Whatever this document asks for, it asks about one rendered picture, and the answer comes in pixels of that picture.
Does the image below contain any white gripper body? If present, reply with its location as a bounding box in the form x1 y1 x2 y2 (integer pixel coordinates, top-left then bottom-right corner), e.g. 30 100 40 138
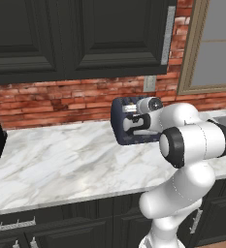
122 113 152 137

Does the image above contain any dark blue toaster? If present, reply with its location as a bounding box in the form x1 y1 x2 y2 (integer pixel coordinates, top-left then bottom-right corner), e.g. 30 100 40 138
110 95 164 146

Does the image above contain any dark base cupboard door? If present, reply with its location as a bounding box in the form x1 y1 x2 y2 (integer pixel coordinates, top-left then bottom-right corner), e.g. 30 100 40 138
22 216 114 248
0 234 25 248
178 177 226 248
112 193 155 248

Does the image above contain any dark drawer front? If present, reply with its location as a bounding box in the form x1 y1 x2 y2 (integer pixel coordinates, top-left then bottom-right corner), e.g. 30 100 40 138
0 200 114 234

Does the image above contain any grey wall socket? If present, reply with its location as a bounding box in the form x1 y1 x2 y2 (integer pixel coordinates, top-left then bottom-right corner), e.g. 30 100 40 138
143 75 158 93

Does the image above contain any dark cupboard door with handle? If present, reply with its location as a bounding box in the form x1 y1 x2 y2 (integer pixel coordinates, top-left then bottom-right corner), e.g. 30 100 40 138
63 0 178 80

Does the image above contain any grey cupboard bar handle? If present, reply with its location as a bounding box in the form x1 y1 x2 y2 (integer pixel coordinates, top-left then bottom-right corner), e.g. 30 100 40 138
160 5 178 66

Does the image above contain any window with tan frame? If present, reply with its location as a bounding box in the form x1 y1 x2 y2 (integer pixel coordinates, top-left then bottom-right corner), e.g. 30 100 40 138
177 0 226 96

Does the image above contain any dark cupboard door without handle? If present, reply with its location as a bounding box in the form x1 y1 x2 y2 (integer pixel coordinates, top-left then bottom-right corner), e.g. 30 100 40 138
0 0 66 84

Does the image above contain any silver drawer handle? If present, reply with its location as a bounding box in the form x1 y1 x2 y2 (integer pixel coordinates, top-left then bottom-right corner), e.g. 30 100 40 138
0 216 38 233

